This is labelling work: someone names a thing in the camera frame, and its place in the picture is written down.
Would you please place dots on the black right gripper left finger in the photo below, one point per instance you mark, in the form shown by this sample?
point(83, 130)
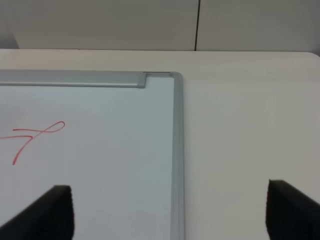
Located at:
point(50, 217)

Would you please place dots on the white whiteboard with aluminium frame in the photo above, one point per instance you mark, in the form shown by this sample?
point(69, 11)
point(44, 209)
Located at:
point(115, 137)

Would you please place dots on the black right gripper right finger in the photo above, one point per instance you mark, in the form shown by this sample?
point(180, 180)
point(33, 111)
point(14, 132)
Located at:
point(290, 214)

